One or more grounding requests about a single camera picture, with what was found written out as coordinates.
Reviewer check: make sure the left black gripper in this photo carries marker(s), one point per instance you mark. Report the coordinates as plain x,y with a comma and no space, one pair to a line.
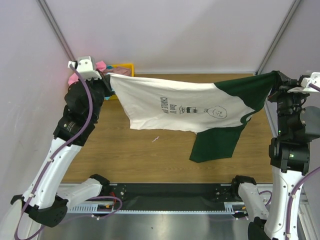
105,83

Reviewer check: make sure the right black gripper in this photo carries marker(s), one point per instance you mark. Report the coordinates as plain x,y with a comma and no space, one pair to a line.
282,81

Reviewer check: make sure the white green raglan t-shirt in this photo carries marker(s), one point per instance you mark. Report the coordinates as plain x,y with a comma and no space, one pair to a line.
216,112

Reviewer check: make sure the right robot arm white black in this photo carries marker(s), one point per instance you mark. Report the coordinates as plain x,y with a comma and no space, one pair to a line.
289,154

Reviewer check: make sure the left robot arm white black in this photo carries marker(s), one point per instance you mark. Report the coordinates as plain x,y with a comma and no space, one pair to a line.
42,201

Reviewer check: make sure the yellow plastic bin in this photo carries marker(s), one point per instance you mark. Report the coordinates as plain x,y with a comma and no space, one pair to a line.
128,65

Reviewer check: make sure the cyan t-shirt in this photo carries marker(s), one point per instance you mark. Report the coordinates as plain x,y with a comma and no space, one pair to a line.
109,69

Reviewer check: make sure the pink t-shirt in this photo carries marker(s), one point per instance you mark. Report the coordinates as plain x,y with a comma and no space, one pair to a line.
100,65

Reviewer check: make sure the mauve t-shirt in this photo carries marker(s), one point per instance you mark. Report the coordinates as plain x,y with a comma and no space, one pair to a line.
122,71

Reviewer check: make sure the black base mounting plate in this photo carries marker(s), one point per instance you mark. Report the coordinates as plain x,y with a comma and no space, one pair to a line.
152,197

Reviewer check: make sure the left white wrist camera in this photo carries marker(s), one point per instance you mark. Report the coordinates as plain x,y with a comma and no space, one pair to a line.
75,63

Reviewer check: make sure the left aluminium frame post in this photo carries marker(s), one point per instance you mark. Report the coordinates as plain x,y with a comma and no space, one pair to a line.
50,18

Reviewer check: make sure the aluminium frame post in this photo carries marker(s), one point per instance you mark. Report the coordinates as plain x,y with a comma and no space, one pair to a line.
281,30
50,18

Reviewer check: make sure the right aluminium frame post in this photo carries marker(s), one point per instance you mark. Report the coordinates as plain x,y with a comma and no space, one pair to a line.
281,30

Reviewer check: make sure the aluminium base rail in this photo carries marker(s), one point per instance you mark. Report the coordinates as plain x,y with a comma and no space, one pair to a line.
217,189

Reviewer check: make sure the white slotted cable duct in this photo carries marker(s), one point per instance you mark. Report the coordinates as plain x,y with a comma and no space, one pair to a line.
225,208

